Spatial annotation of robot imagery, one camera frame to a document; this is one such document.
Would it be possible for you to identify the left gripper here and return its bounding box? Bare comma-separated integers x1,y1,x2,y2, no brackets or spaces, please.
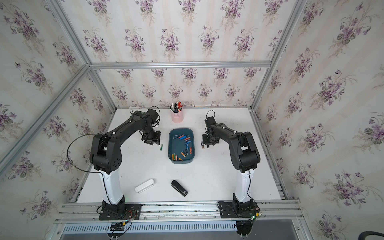
141,126,162,145

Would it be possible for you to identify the teal plastic storage box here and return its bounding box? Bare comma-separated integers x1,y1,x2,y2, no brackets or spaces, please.
168,128,195,164

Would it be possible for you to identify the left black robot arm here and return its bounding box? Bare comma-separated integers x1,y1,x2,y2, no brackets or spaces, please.
90,109,161,207

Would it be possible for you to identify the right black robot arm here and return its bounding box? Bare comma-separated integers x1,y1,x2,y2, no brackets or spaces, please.
203,121,261,204

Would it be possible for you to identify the pink pen holder cup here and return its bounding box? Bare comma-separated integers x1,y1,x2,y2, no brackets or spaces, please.
171,110,184,124

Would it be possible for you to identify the white oblong case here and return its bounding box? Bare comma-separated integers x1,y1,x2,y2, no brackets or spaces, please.
135,179,156,194

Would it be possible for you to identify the black stapler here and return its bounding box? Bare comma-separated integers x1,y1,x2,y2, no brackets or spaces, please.
171,180,188,197

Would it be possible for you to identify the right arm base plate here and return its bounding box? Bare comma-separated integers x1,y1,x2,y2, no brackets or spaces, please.
217,201,260,220

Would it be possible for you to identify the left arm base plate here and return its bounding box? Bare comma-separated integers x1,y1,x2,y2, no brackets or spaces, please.
97,204,142,221

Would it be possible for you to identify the black loop cable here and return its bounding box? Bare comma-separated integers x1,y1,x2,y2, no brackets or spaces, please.
66,133,104,174

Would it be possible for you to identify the aluminium front rail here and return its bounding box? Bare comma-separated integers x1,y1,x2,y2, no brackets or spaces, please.
54,200,304,224

